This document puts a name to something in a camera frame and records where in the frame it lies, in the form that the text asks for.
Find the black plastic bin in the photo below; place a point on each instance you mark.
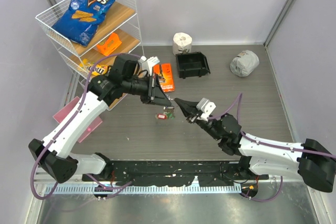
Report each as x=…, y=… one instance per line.
x=193, y=64

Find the grey wrapped bundle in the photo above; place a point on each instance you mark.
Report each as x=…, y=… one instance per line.
x=244, y=63

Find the white toilet paper roll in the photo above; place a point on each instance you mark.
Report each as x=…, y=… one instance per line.
x=182, y=43

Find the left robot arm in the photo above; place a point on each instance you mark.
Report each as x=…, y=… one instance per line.
x=129, y=74

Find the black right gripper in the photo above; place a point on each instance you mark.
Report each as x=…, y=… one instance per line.
x=189, y=109

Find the white slotted cable duct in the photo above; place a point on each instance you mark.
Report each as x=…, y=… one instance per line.
x=194, y=188

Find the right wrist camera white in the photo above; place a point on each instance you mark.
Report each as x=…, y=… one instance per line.
x=206, y=107

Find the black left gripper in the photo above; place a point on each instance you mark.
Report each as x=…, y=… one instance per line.
x=155, y=95

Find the yellow M&M candy bag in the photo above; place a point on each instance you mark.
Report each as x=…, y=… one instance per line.
x=97, y=70

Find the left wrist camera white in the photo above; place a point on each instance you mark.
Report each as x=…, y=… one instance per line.
x=148, y=63

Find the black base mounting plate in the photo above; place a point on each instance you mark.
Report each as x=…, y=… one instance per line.
x=175, y=173

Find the blue Doritos chip bag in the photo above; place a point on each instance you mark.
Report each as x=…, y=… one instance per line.
x=81, y=20

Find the orange Gillette razor box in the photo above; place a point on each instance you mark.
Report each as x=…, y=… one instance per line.
x=165, y=75

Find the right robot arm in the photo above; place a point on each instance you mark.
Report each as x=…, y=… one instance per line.
x=309, y=160

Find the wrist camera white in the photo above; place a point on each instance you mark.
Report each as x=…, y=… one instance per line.
x=206, y=107
x=148, y=63

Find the orange snack pouch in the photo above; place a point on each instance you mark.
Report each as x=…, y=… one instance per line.
x=108, y=45

